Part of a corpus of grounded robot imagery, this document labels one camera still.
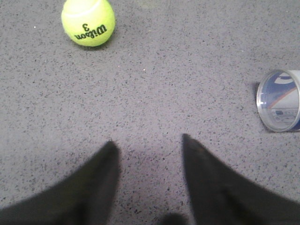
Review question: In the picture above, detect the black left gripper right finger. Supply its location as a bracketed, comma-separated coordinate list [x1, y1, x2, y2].
[182, 134, 300, 225]

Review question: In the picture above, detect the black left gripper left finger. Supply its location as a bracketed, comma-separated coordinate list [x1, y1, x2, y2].
[0, 141, 120, 225]

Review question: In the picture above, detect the clear plastic tennis ball can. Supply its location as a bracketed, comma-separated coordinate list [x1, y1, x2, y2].
[256, 69, 300, 132]

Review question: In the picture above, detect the Wilson 3 tennis ball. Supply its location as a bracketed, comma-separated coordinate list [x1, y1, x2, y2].
[61, 0, 115, 47]

